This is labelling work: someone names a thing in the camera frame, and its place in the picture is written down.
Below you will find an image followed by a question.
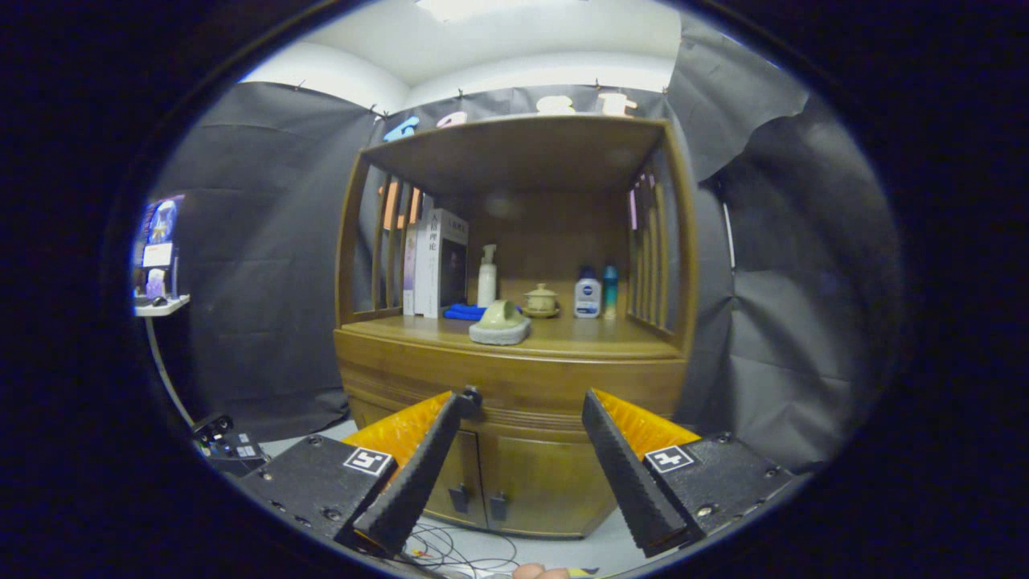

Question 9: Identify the thin pale purple book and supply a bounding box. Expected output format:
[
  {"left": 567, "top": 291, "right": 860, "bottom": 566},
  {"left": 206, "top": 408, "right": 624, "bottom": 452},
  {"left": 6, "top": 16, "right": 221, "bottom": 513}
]
[{"left": 402, "top": 225, "right": 419, "bottom": 316}]

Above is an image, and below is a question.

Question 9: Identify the pale green grey dish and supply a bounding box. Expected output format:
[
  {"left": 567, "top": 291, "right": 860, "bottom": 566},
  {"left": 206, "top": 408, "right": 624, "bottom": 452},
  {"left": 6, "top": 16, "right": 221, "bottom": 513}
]
[{"left": 469, "top": 299, "right": 532, "bottom": 347}]

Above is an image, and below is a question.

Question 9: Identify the white side table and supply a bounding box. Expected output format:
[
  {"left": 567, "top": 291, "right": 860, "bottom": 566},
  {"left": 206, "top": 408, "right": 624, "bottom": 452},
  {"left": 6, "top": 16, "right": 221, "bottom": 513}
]
[{"left": 133, "top": 294, "right": 198, "bottom": 427}]

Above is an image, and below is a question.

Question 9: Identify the thick white book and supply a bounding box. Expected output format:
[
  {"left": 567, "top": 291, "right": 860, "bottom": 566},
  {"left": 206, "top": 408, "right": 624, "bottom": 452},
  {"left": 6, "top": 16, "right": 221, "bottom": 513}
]
[{"left": 414, "top": 208, "right": 469, "bottom": 319}]

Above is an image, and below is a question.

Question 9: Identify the wooden countertop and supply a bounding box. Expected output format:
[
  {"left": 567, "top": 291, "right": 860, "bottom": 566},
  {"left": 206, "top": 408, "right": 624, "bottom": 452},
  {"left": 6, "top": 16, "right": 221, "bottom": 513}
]
[{"left": 342, "top": 310, "right": 684, "bottom": 360}]

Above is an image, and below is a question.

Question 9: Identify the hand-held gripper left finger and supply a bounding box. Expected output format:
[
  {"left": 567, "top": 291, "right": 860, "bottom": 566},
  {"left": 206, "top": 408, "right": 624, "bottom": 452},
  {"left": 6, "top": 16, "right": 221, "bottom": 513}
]
[{"left": 237, "top": 388, "right": 482, "bottom": 557}]

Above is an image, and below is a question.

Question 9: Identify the wooden cabinet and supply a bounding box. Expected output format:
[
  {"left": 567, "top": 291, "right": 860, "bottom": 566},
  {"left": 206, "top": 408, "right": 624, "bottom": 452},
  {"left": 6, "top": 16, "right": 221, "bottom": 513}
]
[{"left": 334, "top": 115, "right": 699, "bottom": 538}]

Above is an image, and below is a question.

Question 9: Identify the white pump bottle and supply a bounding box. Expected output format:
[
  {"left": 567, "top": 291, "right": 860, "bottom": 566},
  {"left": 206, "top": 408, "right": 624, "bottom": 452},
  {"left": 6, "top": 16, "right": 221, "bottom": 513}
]
[{"left": 477, "top": 244, "right": 498, "bottom": 308}]

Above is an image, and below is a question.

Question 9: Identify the wooden cabinet door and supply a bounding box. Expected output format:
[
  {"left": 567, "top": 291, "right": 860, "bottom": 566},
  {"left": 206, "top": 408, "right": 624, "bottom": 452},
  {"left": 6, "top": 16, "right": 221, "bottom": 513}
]
[
  {"left": 477, "top": 430, "right": 620, "bottom": 538},
  {"left": 352, "top": 398, "right": 487, "bottom": 529}
]

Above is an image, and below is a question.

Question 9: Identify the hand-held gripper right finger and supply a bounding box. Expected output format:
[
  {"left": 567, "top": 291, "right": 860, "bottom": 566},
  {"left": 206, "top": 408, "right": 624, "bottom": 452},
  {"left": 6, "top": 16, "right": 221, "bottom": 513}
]
[{"left": 580, "top": 389, "right": 797, "bottom": 559}]

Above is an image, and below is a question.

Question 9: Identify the ceiling light panel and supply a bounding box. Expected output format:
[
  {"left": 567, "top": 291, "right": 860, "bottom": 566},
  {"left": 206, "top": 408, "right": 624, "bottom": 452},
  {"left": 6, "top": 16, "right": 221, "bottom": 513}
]
[{"left": 414, "top": 0, "right": 588, "bottom": 23}]

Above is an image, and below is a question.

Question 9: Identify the white bottle with blue cap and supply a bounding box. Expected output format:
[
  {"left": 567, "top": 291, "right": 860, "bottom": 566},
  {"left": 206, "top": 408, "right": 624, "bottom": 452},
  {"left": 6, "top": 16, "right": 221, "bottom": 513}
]
[{"left": 574, "top": 266, "right": 603, "bottom": 319}]

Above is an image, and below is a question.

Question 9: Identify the computer monitor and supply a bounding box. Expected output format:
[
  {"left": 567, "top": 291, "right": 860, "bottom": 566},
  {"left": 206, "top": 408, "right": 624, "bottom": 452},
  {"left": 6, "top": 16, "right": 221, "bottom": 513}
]
[{"left": 138, "top": 195, "right": 186, "bottom": 270}]

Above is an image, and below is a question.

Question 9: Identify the lidded ceramic teacup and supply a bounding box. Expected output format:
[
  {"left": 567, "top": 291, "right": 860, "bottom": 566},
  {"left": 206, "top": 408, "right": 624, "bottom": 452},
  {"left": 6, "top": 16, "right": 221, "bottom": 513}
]
[{"left": 523, "top": 282, "right": 560, "bottom": 318}]

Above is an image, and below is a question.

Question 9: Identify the black floor device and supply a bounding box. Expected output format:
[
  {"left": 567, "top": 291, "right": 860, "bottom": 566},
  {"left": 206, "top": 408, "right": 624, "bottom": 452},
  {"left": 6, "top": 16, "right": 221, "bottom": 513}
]
[{"left": 191, "top": 413, "right": 268, "bottom": 477}]

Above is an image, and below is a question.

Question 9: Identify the blue folded cloth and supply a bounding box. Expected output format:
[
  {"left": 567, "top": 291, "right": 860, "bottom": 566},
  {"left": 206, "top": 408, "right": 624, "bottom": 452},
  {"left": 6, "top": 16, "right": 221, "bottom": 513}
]
[{"left": 443, "top": 302, "right": 523, "bottom": 322}]

